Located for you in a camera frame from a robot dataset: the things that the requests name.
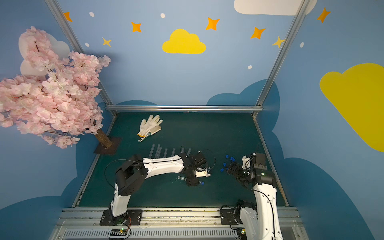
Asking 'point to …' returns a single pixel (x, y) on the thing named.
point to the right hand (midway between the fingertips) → (233, 171)
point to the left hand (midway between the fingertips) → (196, 176)
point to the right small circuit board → (241, 233)
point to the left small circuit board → (119, 232)
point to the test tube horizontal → (173, 152)
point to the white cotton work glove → (152, 125)
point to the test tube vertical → (159, 151)
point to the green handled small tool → (140, 140)
